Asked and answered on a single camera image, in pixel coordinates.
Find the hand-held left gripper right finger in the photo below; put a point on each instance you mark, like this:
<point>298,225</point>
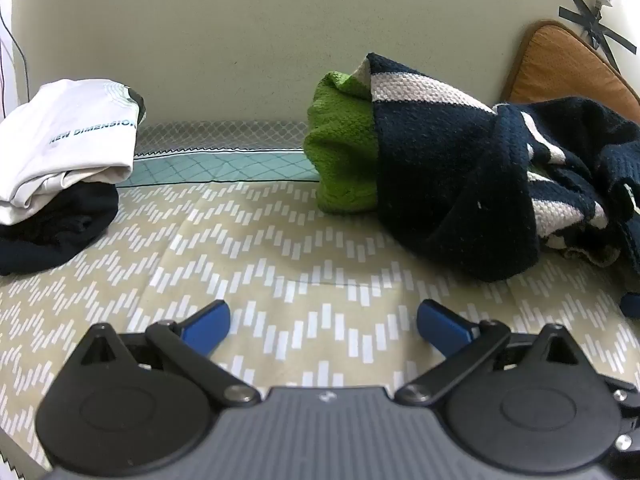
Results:
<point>442,327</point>

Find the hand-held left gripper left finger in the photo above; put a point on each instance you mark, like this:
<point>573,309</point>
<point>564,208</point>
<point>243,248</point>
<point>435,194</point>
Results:
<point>207,327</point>

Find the navy striped green-lined sweater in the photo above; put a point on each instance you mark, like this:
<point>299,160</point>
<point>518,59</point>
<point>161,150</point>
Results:
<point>450,185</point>

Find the beige zigzag patterned bedsheet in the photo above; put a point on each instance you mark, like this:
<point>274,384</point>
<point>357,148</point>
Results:
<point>300,260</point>

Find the black folded garment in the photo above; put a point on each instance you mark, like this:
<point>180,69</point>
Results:
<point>60,225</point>

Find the white folded shirt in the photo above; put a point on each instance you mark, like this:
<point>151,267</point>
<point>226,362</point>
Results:
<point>65,130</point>

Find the orange cushion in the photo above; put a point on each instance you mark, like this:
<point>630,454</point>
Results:
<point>565,70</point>

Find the black tape cross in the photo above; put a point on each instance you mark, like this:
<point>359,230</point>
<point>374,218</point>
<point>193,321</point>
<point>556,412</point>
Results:
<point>582,17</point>

